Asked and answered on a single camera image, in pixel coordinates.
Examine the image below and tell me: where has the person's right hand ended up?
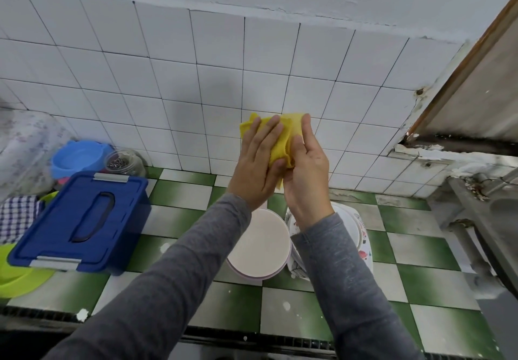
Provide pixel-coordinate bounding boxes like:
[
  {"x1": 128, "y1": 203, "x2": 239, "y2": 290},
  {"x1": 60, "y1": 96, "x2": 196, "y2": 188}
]
[{"x1": 282, "y1": 113, "x2": 335, "y2": 231}]

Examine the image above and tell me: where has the person's left hand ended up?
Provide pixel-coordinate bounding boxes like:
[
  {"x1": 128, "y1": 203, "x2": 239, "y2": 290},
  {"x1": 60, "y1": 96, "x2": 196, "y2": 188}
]
[{"x1": 227, "y1": 115, "x2": 288, "y2": 211}]

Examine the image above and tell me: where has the cream plastic bowl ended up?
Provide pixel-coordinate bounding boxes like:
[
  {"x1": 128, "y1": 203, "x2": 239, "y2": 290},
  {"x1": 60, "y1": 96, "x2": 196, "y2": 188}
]
[{"x1": 225, "y1": 206, "x2": 292, "y2": 284}]

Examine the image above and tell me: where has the person's right forearm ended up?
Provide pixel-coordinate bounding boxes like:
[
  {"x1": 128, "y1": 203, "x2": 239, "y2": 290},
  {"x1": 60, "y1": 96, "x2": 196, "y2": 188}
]
[{"x1": 291, "y1": 212, "x2": 428, "y2": 360}]

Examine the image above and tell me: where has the glass jar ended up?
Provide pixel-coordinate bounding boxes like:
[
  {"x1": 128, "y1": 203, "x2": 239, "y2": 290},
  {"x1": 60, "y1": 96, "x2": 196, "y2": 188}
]
[{"x1": 104, "y1": 149, "x2": 148, "y2": 177}]

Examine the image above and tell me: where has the blue plastic bowl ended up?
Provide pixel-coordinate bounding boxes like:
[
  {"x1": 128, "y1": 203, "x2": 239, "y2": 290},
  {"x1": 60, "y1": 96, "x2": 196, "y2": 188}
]
[{"x1": 51, "y1": 139, "x2": 116, "y2": 183}]

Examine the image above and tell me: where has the blue plastic box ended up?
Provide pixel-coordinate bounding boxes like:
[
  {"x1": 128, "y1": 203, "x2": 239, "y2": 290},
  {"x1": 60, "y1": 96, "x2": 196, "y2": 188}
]
[{"x1": 8, "y1": 172, "x2": 152, "y2": 274}]

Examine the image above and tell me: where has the clear plastic bag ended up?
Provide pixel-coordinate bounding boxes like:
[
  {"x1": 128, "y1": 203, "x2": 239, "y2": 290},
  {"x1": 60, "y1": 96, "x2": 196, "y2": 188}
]
[{"x1": 0, "y1": 109, "x2": 76, "y2": 203}]

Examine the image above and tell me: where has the blue white checked cloth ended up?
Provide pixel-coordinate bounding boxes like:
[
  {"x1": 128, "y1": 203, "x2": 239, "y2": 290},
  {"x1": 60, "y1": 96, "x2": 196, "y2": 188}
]
[{"x1": 0, "y1": 196, "x2": 45, "y2": 245}]

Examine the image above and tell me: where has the lime green plastic bowl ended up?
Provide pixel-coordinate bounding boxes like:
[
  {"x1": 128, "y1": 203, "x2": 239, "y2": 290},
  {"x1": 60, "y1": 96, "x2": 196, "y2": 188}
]
[{"x1": 0, "y1": 244, "x2": 56, "y2": 300}]

